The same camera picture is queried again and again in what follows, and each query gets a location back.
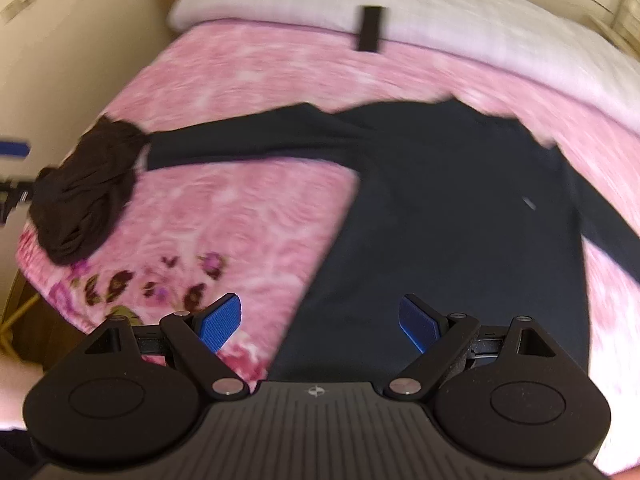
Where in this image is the black long-sleeve garment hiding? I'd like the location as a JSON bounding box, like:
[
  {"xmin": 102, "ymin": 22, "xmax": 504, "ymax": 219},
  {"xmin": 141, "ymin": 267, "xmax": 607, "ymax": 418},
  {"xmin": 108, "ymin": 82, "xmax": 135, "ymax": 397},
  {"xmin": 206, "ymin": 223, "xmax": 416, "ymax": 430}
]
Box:
[{"xmin": 148, "ymin": 100, "xmax": 639, "ymax": 386}]

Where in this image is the dark brown crumpled garment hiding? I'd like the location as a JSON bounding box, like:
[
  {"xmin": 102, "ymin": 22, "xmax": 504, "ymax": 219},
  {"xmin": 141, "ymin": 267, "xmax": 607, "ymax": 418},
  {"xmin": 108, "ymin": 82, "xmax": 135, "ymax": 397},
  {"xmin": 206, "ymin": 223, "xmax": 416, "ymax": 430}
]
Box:
[{"xmin": 29, "ymin": 116, "xmax": 149, "ymax": 266}]

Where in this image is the pink rose pattern blanket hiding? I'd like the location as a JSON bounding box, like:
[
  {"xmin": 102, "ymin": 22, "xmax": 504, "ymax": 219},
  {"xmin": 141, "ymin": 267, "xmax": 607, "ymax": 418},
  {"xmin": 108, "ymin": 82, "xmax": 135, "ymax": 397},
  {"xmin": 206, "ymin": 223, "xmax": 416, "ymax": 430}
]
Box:
[{"xmin": 17, "ymin": 21, "xmax": 639, "ymax": 474}]

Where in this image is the white striped quilt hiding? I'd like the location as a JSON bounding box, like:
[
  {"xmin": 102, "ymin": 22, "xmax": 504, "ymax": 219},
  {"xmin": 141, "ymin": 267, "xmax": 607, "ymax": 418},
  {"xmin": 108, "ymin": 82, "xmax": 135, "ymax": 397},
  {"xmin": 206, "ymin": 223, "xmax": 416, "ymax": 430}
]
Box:
[{"xmin": 168, "ymin": 0, "xmax": 639, "ymax": 131}]

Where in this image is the black strap on quilt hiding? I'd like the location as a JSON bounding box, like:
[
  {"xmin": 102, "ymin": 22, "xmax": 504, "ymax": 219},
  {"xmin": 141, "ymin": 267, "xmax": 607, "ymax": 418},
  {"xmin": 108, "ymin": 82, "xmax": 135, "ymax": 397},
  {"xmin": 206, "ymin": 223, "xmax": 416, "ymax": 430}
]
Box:
[{"xmin": 356, "ymin": 4, "xmax": 384, "ymax": 54}]

